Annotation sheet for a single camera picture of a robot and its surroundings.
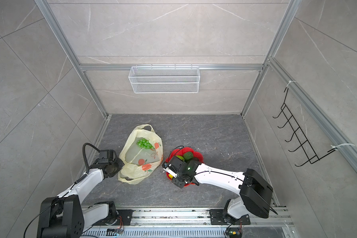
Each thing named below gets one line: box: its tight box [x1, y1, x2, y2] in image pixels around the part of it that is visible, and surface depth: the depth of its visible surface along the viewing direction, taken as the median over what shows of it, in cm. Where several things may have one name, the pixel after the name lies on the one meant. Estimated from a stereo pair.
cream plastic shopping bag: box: [118, 123, 164, 185], surface depth 91 cm
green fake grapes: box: [136, 138, 155, 150], surface depth 100 cm
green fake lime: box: [183, 151, 194, 162], surface depth 92 cm
